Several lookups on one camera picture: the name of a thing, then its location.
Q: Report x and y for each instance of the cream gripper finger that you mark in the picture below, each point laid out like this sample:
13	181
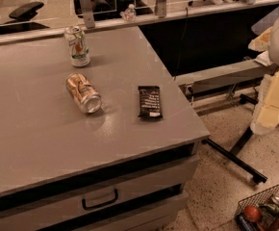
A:
266	114

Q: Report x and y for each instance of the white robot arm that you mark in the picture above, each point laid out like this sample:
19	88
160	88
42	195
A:
267	43

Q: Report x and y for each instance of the orange soda can lying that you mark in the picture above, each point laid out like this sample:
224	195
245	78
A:
83	93

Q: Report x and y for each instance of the white green upright can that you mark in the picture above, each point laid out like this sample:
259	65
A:
78	50

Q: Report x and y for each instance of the grey side shelf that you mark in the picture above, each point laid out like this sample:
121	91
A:
221	76

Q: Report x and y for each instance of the black metal floor stand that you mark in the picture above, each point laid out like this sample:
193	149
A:
257	176

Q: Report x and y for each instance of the green item in basket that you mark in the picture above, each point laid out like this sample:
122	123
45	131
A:
272	209

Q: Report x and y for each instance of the red apple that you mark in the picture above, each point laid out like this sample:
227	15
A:
252	213

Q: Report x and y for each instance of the black snack bar wrapper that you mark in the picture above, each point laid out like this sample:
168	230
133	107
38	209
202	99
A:
150	102

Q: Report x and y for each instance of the clear plastic water bottle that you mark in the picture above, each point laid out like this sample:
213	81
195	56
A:
129	14

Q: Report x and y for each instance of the wire basket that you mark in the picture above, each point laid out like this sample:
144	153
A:
267	221

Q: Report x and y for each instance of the metal partition post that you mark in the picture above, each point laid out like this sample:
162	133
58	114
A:
160	8
87	12

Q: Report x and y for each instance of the black drawer handle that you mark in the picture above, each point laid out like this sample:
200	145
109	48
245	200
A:
100	200

